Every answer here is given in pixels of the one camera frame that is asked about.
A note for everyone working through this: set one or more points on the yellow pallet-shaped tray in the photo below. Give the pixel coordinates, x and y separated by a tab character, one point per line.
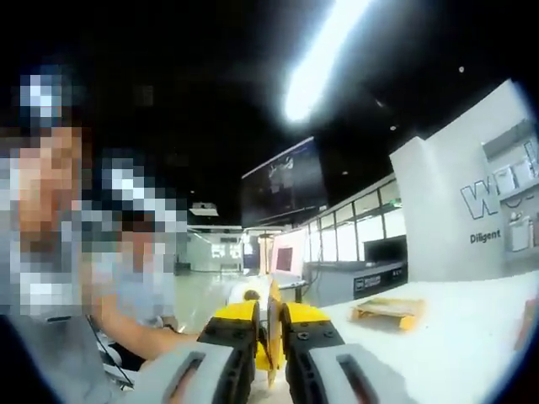
391	311

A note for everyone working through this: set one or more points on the black counter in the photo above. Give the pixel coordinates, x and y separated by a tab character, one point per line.
370	282

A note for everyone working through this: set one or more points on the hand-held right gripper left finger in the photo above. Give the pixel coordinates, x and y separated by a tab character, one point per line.
221	370

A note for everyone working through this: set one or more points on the red cardboard box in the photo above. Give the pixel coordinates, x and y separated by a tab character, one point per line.
526	328

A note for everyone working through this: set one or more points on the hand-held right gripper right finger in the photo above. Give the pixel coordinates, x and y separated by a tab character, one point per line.
324	374

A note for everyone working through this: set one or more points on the grey metal shelf rack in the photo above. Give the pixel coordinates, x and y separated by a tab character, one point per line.
501	141

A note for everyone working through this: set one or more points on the dark ceiling screen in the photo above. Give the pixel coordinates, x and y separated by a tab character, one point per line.
286	189

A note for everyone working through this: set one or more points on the yellow coffee pouch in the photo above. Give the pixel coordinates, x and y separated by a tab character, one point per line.
274	320

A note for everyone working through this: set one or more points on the ceiling projector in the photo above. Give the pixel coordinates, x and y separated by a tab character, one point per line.
204	209

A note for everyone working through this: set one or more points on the large white storage bin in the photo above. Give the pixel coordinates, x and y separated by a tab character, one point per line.
520	233

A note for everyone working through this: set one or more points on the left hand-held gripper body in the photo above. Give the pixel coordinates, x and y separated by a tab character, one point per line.
238	292

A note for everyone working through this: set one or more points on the person in grey shirt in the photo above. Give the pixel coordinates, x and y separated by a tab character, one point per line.
50	362

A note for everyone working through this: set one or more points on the black monitor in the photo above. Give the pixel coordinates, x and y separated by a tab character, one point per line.
385	250

